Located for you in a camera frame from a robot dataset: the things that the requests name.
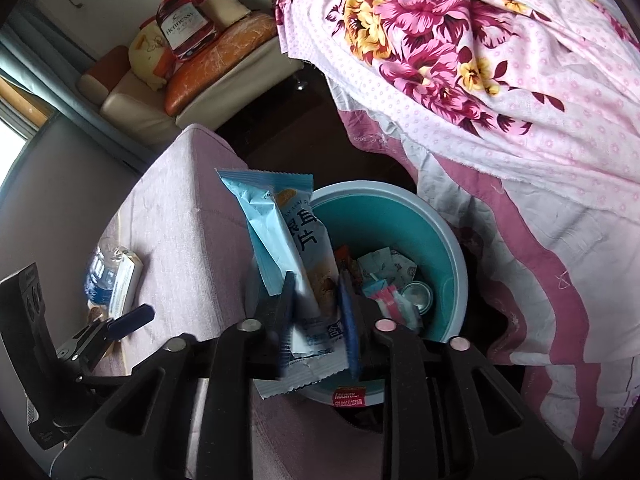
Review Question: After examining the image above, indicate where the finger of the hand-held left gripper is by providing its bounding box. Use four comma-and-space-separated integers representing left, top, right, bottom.
56, 304, 156, 368

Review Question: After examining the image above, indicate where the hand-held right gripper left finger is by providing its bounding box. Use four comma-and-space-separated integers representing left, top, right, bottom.
50, 270, 297, 480

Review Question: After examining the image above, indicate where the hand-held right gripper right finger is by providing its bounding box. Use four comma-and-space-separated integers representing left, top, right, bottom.
337, 269, 581, 480

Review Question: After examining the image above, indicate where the light blue snack packet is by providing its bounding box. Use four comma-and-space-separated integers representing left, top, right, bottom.
215, 167, 361, 401

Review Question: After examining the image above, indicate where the teal trash bin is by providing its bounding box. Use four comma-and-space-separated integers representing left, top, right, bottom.
245, 180, 471, 408

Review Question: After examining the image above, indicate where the white cardboard box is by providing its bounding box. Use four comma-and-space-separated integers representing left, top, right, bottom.
107, 255, 146, 318

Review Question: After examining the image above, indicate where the pink white sachet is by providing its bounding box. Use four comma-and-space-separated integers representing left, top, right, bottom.
362, 282, 408, 318

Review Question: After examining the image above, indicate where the clear plastic bottle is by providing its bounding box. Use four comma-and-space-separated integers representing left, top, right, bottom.
84, 237, 132, 308

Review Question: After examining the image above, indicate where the light blue sachet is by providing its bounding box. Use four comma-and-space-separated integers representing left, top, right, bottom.
395, 297, 425, 332

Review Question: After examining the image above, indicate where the metal can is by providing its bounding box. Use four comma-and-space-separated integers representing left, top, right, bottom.
402, 282, 433, 316

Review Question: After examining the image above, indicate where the pale blue patterned wrapper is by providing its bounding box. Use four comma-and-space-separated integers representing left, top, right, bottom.
357, 247, 418, 286

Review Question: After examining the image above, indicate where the red foil wrapper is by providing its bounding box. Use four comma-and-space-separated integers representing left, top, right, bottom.
334, 245, 362, 281

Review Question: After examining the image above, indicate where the pink white bed sheet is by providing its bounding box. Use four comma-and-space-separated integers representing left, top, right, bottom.
335, 95, 640, 466

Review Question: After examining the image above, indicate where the cream sofa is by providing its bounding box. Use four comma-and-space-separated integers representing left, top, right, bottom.
77, 0, 301, 146

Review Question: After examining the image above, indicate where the grey-blue curtain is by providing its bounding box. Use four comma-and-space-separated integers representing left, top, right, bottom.
0, 25, 171, 173

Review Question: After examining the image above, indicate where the small brown cushion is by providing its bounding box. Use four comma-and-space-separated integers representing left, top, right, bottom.
77, 45, 131, 106

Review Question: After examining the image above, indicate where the large orange cushion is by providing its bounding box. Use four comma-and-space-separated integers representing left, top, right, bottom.
165, 22, 278, 116

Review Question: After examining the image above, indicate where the yellow plush pillow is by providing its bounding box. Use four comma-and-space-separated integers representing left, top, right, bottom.
127, 25, 173, 93

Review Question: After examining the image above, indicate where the pink floral blanket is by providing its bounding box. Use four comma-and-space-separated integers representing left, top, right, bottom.
272, 0, 640, 211

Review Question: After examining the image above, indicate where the cream cushion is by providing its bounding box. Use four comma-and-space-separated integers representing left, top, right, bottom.
202, 0, 251, 26

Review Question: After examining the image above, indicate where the window with wooden frame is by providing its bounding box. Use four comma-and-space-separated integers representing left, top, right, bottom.
0, 72, 51, 181

